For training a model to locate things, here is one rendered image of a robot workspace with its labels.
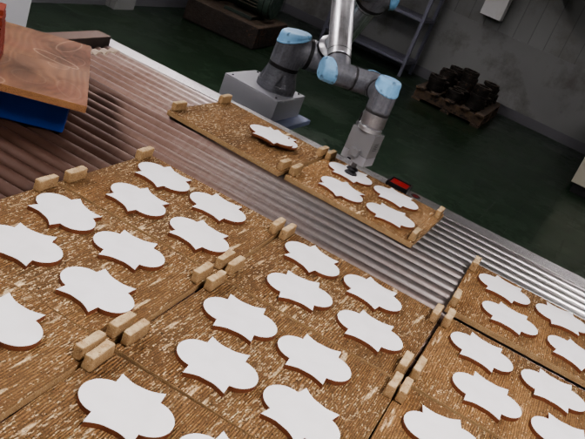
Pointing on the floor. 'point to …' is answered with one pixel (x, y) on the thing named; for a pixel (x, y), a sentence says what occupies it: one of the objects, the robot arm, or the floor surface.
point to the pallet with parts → (460, 94)
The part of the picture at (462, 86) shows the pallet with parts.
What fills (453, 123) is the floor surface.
